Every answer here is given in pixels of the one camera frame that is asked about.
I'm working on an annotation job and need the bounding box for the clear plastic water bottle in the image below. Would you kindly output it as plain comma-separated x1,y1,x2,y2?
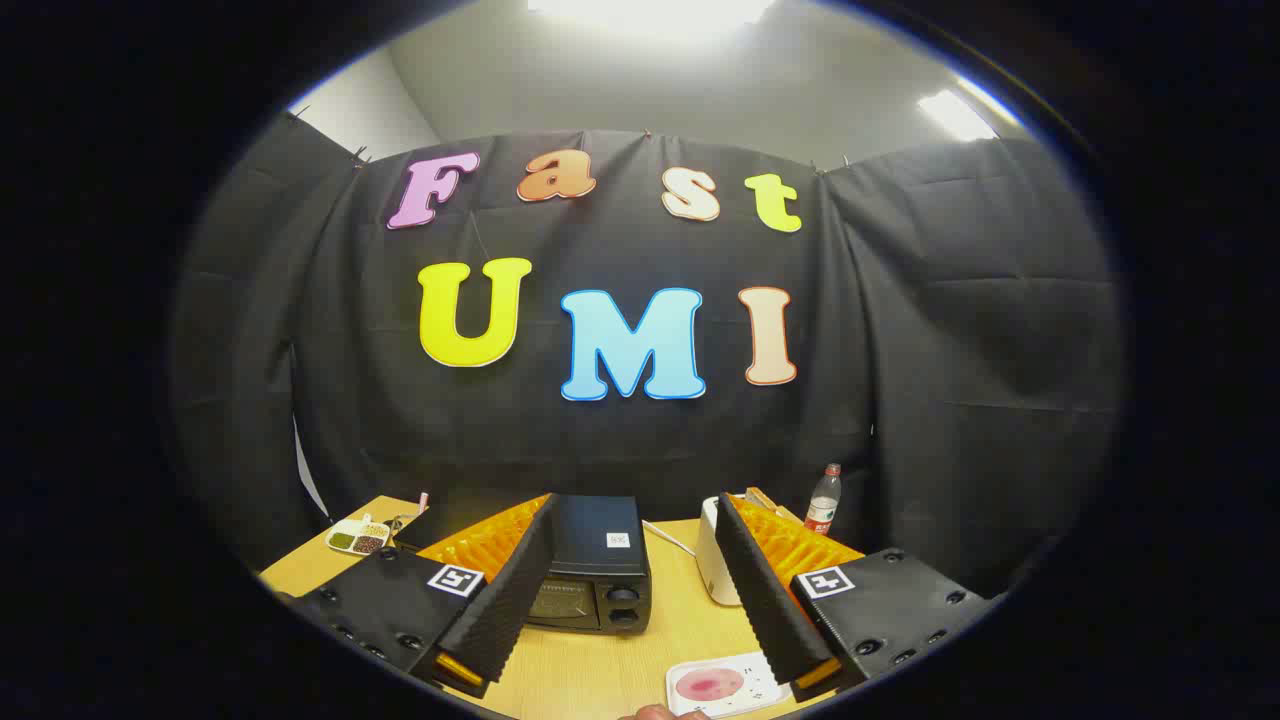
804,463,843,536

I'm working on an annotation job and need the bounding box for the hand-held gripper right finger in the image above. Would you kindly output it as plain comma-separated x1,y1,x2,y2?
714,492,1001,701

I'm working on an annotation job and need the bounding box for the white square plate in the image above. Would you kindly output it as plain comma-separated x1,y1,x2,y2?
666,652,791,719

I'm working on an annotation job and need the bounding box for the brown bread slice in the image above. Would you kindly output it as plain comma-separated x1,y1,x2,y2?
742,486,806,526

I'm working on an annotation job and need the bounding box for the pink round meat slice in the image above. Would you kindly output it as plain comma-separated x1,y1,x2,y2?
676,668,746,703

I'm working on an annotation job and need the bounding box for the small ceiling light panel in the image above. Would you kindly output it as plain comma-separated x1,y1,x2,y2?
918,88,1001,143

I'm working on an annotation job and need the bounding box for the white pop-up toaster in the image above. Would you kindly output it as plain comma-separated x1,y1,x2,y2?
696,495,746,607

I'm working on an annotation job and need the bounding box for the black backdrop cloth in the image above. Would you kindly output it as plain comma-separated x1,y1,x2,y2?
170,110,1126,601

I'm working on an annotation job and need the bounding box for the black toaster oven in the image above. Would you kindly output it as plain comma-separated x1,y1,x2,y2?
525,493,653,636

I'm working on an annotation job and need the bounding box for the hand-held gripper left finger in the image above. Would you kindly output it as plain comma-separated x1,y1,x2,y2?
290,492,559,699

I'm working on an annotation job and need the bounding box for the white divided dish with beans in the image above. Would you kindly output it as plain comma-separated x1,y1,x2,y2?
325,513,393,557

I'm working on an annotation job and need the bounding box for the white power cable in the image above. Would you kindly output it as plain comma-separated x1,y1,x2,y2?
640,520,698,558

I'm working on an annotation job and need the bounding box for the large ceiling light panel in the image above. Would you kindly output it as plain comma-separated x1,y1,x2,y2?
527,0,776,41

